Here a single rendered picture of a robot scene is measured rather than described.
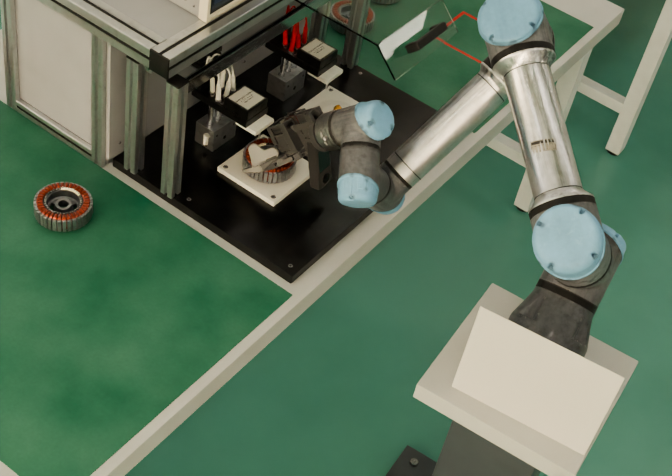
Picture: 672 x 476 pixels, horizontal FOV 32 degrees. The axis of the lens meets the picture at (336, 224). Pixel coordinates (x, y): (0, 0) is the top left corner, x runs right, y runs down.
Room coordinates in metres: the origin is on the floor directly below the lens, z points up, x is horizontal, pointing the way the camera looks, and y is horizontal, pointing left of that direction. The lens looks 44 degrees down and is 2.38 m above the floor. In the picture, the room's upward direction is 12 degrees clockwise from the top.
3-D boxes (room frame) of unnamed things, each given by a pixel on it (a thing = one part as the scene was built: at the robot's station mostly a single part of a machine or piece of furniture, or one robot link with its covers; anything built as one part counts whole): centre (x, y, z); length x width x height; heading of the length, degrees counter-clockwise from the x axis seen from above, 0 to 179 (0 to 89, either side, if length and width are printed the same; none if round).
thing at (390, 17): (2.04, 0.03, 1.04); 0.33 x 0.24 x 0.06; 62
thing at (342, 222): (1.90, 0.12, 0.76); 0.64 x 0.47 x 0.02; 152
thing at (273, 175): (1.78, 0.16, 0.80); 0.11 x 0.11 x 0.04
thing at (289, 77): (2.06, 0.17, 0.80); 0.07 x 0.05 x 0.06; 152
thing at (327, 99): (2.00, 0.05, 0.78); 0.15 x 0.15 x 0.01; 62
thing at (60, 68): (1.79, 0.61, 0.91); 0.28 x 0.03 x 0.32; 62
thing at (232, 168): (1.78, 0.16, 0.78); 0.15 x 0.15 x 0.01; 62
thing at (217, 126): (1.85, 0.29, 0.80); 0.07 x 0.05 x 0.06; 152
